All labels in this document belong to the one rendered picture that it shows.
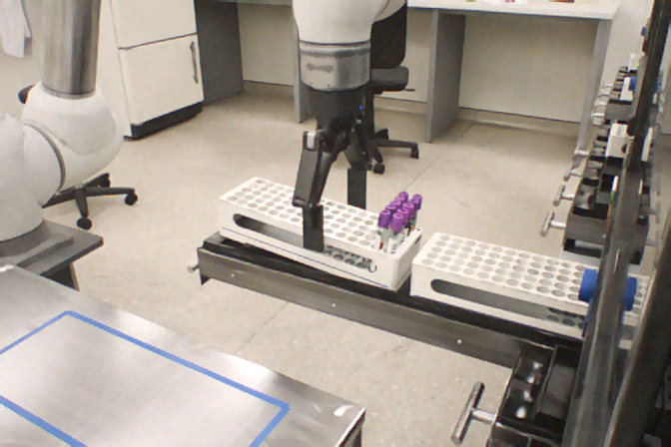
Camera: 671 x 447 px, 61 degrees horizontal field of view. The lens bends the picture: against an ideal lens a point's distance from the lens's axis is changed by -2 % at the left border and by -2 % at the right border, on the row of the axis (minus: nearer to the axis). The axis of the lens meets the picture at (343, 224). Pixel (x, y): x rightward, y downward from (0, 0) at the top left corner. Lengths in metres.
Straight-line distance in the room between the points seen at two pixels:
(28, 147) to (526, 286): 0.89
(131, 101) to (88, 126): 2.82
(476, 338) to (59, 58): 0.90
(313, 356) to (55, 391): 1.34
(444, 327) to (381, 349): 1.22
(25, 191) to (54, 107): 0.18
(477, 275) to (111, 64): 3.57
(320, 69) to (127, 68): 3.33
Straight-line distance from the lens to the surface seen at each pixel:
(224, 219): 0.90
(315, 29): 0.72
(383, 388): 1.84
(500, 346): 0.76
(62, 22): 1.20
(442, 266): 0.77
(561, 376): 0.69
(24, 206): 1.19
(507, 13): 3.64
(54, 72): 1.24
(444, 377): 1.90
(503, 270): 0.77
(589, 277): 0.53
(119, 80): 4.10
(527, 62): 4.30
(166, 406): 0.64
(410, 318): 0.78
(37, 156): 1.20
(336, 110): 0.75
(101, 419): 0.65
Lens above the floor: 1.25
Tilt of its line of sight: 27 degrees down
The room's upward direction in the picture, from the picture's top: straight up
